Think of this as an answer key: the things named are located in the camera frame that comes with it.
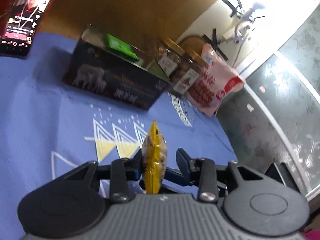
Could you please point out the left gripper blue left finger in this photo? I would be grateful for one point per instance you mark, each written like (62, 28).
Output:
(121, 172)

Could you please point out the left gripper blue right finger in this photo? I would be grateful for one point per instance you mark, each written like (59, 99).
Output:
(201, 172)

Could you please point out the black finger of the right gripper seen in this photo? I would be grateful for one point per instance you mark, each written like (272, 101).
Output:
(280, 173)

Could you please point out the yellow peanut snack bag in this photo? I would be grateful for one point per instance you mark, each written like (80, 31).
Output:
(154, 154)

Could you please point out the green biscuit packet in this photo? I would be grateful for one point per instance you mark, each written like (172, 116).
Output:
(119, 46)

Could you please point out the frosted glass door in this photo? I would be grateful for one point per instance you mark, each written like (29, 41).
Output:
(275, 118)

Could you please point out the blue printed tablecloth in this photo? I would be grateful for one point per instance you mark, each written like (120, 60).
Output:
(49, 128)

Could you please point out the pink fried dough bag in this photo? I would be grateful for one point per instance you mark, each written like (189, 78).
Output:
(216, 81)

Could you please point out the black tin box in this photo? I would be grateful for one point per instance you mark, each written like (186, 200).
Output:
(97, 69)

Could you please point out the pecan jar gold lid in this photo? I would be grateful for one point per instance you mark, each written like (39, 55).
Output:
(187, 73)

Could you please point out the round wooden board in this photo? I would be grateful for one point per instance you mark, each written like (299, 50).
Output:
(193, 45)

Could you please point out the cashew jar gold lid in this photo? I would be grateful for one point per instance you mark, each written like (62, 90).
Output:
(167, 53)

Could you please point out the white power strip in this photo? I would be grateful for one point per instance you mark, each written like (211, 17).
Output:
(245, 21)

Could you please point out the wooden board backdrop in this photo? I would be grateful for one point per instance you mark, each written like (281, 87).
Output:
(134, 21)

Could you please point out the smartphone showing video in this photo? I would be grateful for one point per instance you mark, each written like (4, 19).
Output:
(21, 26)

